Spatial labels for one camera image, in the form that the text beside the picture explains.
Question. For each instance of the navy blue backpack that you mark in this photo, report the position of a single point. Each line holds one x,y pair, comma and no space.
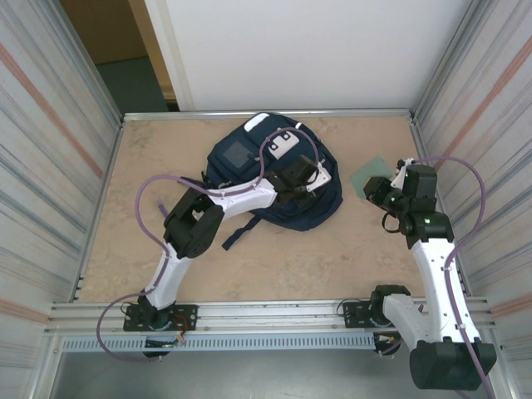
291,218

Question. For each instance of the left side aluminium table rail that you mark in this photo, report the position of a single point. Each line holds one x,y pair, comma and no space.
107,174

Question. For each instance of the thin aluminium table edge rail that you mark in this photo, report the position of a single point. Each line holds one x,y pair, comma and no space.
187,115

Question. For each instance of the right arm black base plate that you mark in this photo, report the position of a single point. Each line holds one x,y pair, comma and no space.
353,316

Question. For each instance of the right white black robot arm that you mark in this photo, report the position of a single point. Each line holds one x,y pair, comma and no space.
440,282

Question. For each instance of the white door frame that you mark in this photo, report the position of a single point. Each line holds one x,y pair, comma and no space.
166,54

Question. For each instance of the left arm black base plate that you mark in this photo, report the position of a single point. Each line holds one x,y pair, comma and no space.
187,318

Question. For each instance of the green fabric pouch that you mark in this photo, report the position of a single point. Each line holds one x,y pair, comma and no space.
370,170

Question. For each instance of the corrugated translucent side panel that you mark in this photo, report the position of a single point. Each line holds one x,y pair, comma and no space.
41,145
498,124

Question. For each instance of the right side aluminium table rail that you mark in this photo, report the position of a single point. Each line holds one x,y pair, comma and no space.
430,174

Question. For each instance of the purple marker pen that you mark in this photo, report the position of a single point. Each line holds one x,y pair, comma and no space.
162,209

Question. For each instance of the tan wooden door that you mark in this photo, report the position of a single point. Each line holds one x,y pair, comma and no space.
108,29

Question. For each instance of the wide aluminium base rail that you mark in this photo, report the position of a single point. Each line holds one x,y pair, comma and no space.
270,316

